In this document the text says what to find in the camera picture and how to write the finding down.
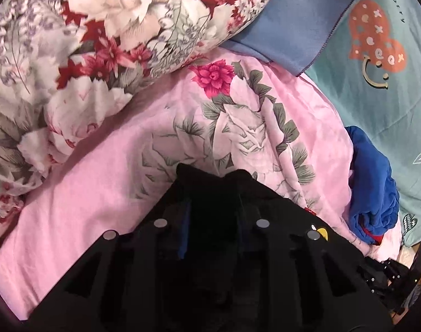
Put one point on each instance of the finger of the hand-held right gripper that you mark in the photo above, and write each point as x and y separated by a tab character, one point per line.
378	273

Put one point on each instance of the periwinkle blue cloth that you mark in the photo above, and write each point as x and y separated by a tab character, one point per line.
300	17

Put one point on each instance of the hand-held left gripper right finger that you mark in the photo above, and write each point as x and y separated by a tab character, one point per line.
242	235

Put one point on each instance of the black pants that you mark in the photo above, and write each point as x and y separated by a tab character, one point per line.
210	186

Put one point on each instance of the teal heart-printed sheet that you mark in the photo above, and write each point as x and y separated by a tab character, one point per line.
386	93

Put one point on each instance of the red and white floral quilt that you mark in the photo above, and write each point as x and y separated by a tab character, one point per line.
103	31

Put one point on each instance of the blue garment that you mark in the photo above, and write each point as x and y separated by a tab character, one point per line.
369	179

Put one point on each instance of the pink floral bedsheet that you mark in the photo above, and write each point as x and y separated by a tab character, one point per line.
127	166

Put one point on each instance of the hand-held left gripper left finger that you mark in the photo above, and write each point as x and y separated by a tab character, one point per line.
183	230

